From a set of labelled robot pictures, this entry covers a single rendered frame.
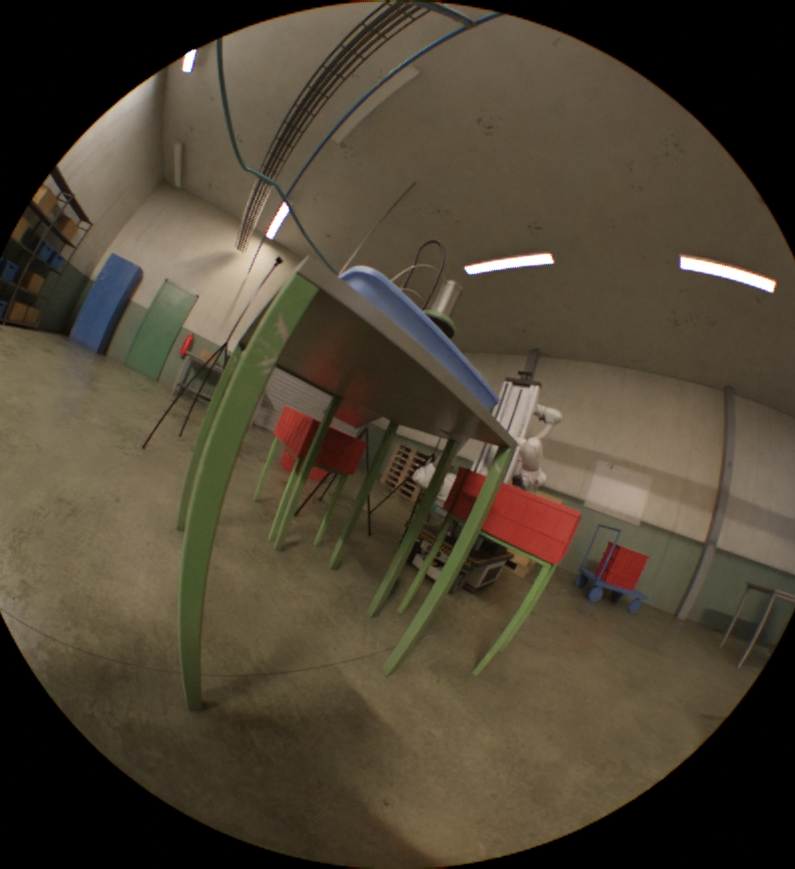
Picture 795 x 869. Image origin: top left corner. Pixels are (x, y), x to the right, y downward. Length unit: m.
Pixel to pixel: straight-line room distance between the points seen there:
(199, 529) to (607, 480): 5.26
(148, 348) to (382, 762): 6.68
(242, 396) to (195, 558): 0.22
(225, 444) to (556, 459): 5.33
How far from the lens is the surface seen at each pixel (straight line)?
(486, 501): 0.76
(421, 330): 0.53
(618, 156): 3.56
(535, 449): 1.37
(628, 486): 5.27
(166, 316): 6.55
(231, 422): 0.31
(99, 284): 6.94
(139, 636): 0.95
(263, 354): 0.31
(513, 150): 3.60
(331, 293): 0.35
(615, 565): 3.85
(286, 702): 0.89
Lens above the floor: 0.78
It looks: 4 degrees up
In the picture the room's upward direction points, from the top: 24 degrees clockwise
